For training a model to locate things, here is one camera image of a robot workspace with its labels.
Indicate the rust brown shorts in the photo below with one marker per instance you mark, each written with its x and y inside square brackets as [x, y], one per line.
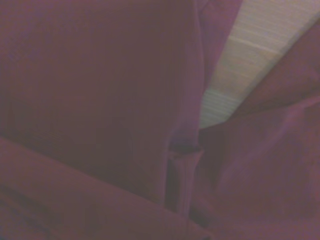
[100, 100]

